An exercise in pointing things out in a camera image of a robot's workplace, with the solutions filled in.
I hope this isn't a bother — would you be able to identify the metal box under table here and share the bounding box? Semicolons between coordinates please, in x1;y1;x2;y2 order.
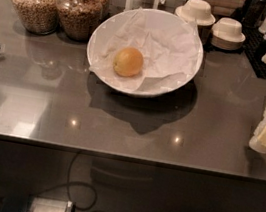
27;197;74;212

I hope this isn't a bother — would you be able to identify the middle glass cereal jar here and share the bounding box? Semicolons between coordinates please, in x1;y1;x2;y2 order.
56;0;103;42

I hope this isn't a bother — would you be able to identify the wooden box at back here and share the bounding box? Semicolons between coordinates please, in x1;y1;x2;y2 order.
204;0;246;17

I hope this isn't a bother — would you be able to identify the black rubber mat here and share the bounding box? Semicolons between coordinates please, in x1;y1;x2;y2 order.
243;27;266;80

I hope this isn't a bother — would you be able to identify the large white bowl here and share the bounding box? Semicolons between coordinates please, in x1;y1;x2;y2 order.
79;0;211;107

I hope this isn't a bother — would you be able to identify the white crumpled paper liner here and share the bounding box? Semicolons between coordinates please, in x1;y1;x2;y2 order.
86;1;206;102

